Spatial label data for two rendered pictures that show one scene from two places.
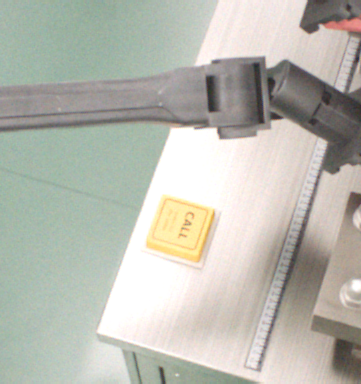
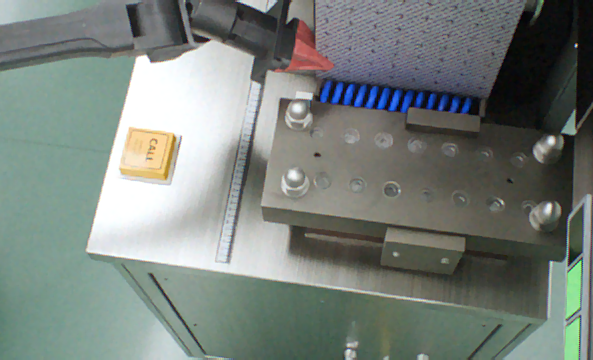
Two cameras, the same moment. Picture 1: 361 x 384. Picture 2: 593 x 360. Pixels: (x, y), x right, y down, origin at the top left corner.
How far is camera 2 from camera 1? 0.34 m
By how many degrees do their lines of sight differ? 3
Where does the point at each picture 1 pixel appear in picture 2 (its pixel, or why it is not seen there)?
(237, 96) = (157, 20)
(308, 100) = (224, 17)
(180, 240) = (147, 163)
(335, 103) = (249, 17)
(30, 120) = not seen: outside the picture
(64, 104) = not seen: outside the picture
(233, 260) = (196, 174)
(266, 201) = (218, 121)
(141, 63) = not seen: hidden behind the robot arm
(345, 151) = (265, 59)
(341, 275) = (281, 169)
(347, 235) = (282, 134)
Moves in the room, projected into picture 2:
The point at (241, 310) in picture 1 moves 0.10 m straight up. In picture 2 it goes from (207, 214) to (198, 189)
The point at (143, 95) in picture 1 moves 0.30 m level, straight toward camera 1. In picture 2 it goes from (69, 29) to (123, 273)
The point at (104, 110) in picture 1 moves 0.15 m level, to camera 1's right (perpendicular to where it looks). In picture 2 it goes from (34, 46) to (166, 23)
